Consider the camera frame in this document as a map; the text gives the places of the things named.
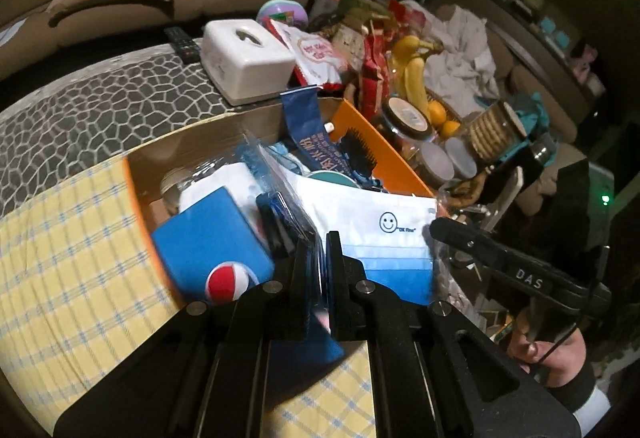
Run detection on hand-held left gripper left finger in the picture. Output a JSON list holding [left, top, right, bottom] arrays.
[[52, 238, 326, 438]]

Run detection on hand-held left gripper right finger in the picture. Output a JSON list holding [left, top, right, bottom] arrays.
[[325, 230, 583, 438]]

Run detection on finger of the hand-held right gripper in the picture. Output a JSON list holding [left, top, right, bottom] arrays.
[[429, 217, 593, 305]]

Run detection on blue and white mask packet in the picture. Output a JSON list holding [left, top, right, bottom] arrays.
[[250, 138, 443, 364]]

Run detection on teal and white round case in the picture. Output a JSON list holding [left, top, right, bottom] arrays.
[[307, 169, 362, 189]]

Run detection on orange cardboard box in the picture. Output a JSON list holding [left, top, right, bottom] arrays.
[[122, 98, 442, 314]]

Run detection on black hairbrush with blue handle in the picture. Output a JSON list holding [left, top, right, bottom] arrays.
[[339, 128, 387, 187]]

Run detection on clear plastic bottle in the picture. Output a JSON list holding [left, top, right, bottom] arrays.
[[159, 165, 211, 214]]

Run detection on person's right forearm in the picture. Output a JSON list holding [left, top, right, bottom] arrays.
[[545, 357, 614, 425]]

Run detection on person's right hand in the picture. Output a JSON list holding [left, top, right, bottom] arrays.
[[507, 308, 587, 387]]

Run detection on dark blue pack in plastic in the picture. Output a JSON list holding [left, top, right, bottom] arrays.
[[256, 190, 321, 260]]

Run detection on grey lidded jar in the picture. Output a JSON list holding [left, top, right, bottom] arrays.
[[417, 140, 457, 187], [445, 137, 478, 180]]

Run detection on blue carton with round logo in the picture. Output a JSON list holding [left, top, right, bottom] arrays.
[[150, 185, 276, 305]]

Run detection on roll of round biscuits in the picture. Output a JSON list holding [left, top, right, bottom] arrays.
[[467, 100, 529, 162]]

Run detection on teal cloth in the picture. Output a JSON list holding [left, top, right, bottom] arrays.
[[517, 92, 557, 165]]

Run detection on blue printed ribbon packet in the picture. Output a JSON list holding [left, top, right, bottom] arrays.
[[280, 85, 351, 175]]

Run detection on glass jar with brown lid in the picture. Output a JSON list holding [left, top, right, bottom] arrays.
[[379, 95, 437, 155]]

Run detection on red snack packet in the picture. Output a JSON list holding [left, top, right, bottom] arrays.
[[359, 32, 397, 120]]

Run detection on yellow banana bunch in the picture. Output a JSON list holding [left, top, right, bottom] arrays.
[[391, 35, 444, 115]]

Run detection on crumpled white cloth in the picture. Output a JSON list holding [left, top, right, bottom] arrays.
[[425, 5, 502, 100]]

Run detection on white and red snack bag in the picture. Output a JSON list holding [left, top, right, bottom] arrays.
[[270, 18, 351, 92]]

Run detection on white tissue box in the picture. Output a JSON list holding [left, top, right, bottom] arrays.
[[200, 19, 297, 107]]

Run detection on pastel coloured ball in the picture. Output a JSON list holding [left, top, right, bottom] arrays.
[[257, 0, 311, 32]]

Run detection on black remote control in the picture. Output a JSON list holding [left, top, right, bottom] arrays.
[[164, 25, 202, 65]]

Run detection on grey cobble patterned cloth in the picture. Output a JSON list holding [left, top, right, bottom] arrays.
[[0, 40, 282, 220]]

